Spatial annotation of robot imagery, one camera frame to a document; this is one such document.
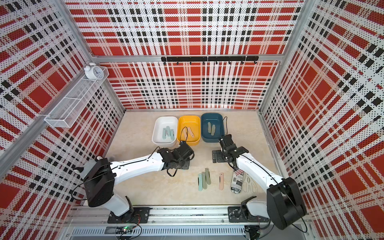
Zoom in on mint knife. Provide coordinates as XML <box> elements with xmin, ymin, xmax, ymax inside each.
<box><xmin>166</xmin><ymin>126</ymin><xmax>171</xmax><ymax>137</ymax></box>
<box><xmin>170</xmin><ymin>129</ymin><xmax>175</xmax><ymax>141</ymax></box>
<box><xmin>198</xmin><ymin>174</ymin><xmax>203</xmax><ymax>192</ymax></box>
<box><xmin>162</xmin><ymin>128</ymin><xmax>167</xmax><ymax>140</ymax></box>

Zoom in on white alarm clock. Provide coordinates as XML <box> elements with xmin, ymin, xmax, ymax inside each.
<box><xmin>84</xmin><ymin>63</ymin><xmax>104</xmax><ymax>80</ymax></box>

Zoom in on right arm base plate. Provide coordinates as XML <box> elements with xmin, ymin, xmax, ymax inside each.
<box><xmin>228</xmin><ymin>206</ymin><xmax>270</xmax><ymax>223</ymax></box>

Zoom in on dark teal storage box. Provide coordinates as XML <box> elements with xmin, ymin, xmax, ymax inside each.
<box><xmin>201</xmin><ymin>113</ymin><xmax>225</xmax><ymax>143</ymax></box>

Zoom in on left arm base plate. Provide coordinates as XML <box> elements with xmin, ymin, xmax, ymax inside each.
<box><xmin>107</xmin><ymin>207</ymin><xmax>151</xmax><ymax>224</ymax></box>

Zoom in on white wire mesh shelf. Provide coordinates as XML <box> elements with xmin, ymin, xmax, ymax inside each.
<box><xmin>45</xmin><ymin>66</ymin><xmax>109</xmax><ymax>128</ymax></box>

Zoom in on yellow storage box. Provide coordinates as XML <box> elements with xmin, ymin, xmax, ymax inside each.
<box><xmin>176</xmin><ymin>115</ymin><xmax>201</xmax><ymax>147</ymax></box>

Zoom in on white handled scissors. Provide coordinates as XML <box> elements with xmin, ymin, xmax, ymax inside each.
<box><xmin>242</xmin><ymin>175</ymin><xmax>258</xmax><ymax>194</ymax></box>

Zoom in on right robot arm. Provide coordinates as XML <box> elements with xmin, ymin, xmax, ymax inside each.
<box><xmin>214</xmin><ymin>134</ymin><xmax>307</xmax><ymax>230</ymax></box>

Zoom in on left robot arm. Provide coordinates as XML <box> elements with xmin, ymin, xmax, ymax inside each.
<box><xmin>74</xmin><ymin>141</ymin><xmax>195</xmax><ymax>217</ymax></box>

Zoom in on husky plush toy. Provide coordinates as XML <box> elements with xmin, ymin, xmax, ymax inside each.
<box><xmin>74</xmin><ymin>156</ymin><xmax>103</xmax><ymax>178</ymax></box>

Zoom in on white storage box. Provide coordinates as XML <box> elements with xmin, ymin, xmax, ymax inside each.
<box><xmin>152</xmin><ymin>116</ymin><xmax>178</xmax><ymax>148</ymax></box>

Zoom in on black hook rail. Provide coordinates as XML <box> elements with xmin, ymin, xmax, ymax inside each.
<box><xmin>161</xmin><ymin>56</ymin><xmax>259</xmax><ymax>64</ymax></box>

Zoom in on printed pencil case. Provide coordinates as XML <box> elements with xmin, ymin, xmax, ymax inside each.
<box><xmin>231</xmin><ymin>170</ymin><xmax>245</xmax><ymax>194</ymax></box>

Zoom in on green circuit board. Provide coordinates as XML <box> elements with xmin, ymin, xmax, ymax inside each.
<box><xmin>115</xmin><ymin>226</ymin><xmax>132</xmax><ymax>235</ymax></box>

